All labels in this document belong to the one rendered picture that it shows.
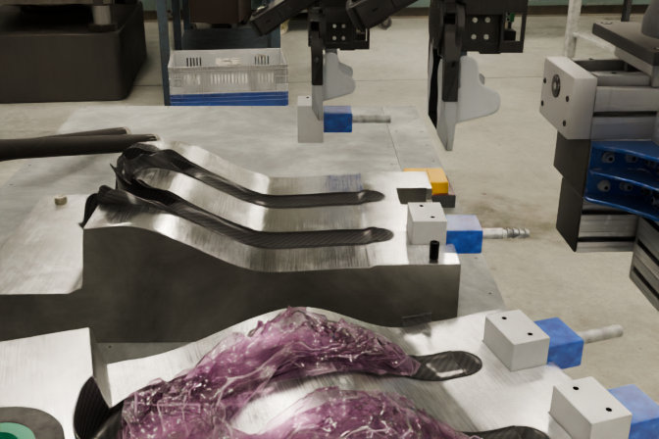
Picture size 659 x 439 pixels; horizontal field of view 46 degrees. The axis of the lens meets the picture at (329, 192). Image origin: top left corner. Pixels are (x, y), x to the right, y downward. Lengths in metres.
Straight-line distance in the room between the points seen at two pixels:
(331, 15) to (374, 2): 0.29
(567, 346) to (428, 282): 0.16
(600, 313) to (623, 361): 0.26
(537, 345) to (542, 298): 1.88
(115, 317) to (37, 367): 0.21
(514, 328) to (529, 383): 0.05
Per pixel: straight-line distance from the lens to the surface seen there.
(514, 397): 0.67
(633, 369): 2.32
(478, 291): 0.93
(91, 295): 0.82
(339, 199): 0.95
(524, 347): 0.70
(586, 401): 0.64
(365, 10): 0.74
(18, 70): 4.84
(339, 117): 1.07
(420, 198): 0.98
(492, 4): 0.75
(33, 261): 0.91
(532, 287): 2.64
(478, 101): 0.76
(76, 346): 0.65
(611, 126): 1.17
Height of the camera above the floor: 1.25
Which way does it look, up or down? 22 degrees down
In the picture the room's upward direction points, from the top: straight up
